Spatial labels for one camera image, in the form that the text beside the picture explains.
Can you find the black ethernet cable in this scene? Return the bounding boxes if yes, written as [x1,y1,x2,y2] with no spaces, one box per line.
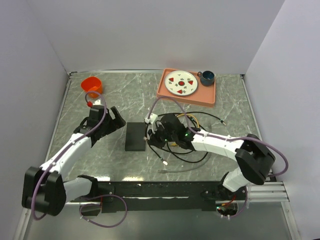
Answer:
[142,111,227,166]

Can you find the black network switch box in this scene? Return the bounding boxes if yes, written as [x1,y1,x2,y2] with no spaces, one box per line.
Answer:
[124,122,146,152]

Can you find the yellow ethernet cable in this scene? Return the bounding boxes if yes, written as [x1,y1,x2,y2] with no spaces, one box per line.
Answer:
[169,113,200,147]

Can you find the white strawberry pattern plate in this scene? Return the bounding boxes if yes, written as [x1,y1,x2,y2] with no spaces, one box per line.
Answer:
[164,70,198,97]

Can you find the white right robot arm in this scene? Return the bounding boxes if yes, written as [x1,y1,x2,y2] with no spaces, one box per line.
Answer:
[144,113,275,200]

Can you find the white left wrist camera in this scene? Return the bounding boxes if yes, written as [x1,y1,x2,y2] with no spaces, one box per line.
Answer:
[86,99,102,108]

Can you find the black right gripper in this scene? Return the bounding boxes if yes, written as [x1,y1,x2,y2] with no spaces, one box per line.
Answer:
[148,123,178,149]

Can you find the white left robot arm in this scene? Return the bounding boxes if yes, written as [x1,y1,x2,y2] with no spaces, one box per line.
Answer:
[21,104,126,216]

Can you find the orange plastic cup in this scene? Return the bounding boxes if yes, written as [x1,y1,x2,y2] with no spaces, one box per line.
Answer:
[80,76,103,94]

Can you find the dark blue mug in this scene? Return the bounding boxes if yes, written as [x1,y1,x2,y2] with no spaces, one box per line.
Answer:
[197,70,216,87]

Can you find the salmon pink tray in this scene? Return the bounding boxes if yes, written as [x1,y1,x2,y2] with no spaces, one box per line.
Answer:
[156,68,216,108]

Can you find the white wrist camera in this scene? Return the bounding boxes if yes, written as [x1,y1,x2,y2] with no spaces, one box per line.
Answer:
[144,113,158,133]
[86,99,102,108]

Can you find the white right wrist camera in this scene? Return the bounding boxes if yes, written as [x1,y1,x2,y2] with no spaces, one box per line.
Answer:
[144,113,158,133]

